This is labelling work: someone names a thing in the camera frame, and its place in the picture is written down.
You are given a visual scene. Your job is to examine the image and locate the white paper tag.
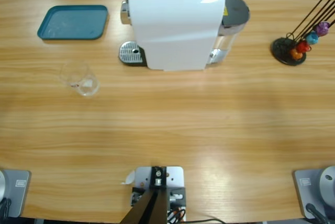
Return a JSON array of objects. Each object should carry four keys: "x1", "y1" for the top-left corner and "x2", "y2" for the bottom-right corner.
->
[{"x1": 120, "y1": 170, "x2": 136, "y2": 186}]

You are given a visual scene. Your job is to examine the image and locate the black base cable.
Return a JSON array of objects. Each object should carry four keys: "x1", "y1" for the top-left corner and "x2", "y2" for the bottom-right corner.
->
[
  {"x1": 305, "y1": 203, "x2": 329, "y2": 224},
  {"x1": 0, "y1": 197, "x2": 13, "y2": 219}
]

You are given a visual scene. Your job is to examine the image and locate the black cable by white block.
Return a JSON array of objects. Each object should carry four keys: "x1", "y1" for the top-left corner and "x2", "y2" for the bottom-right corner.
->
[{"x1": 187, "y1": 217, "x2": 226, "y2": 224}]

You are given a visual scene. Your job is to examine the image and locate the orange coffee capsule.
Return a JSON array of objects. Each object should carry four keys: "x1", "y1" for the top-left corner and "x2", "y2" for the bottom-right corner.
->
[{"x1": 289, "y1": 48, "x2": 306, "y2": 61}]

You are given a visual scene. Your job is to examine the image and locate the teal plastic tray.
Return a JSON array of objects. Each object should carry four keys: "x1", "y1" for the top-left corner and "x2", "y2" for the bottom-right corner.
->
[{"x1": 37, "y1": 5, "x2": 109, "y2": 41}]

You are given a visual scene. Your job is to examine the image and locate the purple coffee capsule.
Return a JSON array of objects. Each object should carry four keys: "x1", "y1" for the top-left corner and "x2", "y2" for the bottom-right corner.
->
[{"x1": 314, "y1": 21, "x2": 329, "y2": 36}]

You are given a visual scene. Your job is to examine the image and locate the white capsule coffee machine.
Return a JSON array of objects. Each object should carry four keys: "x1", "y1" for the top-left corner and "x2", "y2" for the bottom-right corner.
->
[{"x1": 119, "y1": 0, "x2": 226, "y2": 73}]

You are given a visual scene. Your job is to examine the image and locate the clear water tank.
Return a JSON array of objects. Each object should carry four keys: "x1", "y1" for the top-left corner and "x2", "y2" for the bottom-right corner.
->
[{"x1": 209, "y1": 0, "x2": 251, "y2": 65}]

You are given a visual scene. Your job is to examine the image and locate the black capsule holder with rods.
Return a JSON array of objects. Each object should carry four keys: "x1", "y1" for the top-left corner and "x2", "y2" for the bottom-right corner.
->
[{"x1": 271, "y1": 0, "x2": 335, "y2": 66}]

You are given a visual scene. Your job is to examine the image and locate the clear drinking glass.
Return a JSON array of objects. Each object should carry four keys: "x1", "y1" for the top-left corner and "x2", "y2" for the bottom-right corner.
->
[{"x1": 59, "y1": 61, "x2": 101, "y2": 98}]

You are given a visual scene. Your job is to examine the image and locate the red coffee capsule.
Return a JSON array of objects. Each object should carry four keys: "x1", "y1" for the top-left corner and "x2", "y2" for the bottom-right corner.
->
[{"x1": 297, "y1": 40, "x2": 312, "y2": 53}]

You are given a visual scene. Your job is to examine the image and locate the blue coffee capsule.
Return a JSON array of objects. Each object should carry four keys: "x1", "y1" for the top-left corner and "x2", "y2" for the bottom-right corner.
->
[{"x1": 305, "y1": 31, "x2": 319, "y2": 44}]

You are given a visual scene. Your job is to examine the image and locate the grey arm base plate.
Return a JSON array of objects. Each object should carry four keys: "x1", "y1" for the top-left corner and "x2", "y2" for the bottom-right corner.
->
[
  {"x1": 0, "y1": 169, "x2": 31, "y2": 219},
  {"x1": 292, "y1": 165, "x2": 335, "y2": 220}
]

